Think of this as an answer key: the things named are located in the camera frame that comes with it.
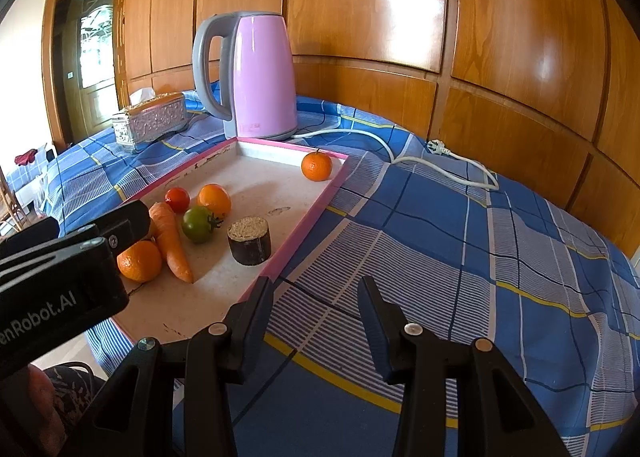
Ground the orange with stem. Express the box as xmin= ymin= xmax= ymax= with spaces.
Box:
xmin=301 ymin=150 xmax=333 ymax=182

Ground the person's left hand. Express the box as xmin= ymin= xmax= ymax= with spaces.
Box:
xmin=25 ymin=366 xmax=68 ymax=457

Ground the red tomato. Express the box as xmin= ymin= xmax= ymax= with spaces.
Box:
xmin=165 ymin=188 xmax=191 ymax=214

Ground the silver embossed tissue box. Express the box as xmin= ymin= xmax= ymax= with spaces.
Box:
xmin=111 ymin=88 xmax=187 ymax=147

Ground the white power cord with plug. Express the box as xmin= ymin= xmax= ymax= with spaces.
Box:
xmin=291 ymin=128 xmax=501 ymax=191

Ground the blue plaid cloth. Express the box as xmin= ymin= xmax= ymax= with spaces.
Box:
xmin=5 ymin=90 xmax=640 ymax=457

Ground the carrot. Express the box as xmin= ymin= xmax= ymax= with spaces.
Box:
xmin=148 ymin=201 xmax=195 ymax=284

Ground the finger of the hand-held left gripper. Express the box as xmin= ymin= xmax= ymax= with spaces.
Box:
xmin=96 ymin=200 xmax=152 ymax=255

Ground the green tomato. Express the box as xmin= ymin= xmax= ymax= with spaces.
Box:
xmin=181 ymin=206 xmax=223 ymax=244

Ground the pink electric kettle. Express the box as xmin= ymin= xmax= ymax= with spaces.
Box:
xmin=192 ymin=12 xmax=299 ymax=141

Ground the white tray with pink rim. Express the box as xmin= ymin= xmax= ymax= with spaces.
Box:
xmin=110 ymin=136 xmax=351 ymax=343

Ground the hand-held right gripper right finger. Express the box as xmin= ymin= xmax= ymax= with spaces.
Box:
xmin=356 ymin=275 xmax=573 ymax=457

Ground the wooden door with glass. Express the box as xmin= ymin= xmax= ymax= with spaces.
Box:
xmin=42 ymin=0 xmax=131 ymax=153

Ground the person's patterned clothing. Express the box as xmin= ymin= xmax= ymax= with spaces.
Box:
xmin=42 ymin=362 xmax=108 ymax=438

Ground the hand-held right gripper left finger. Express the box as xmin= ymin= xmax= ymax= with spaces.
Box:
xmin=62 ymin=276 xmax=276 ymax=457

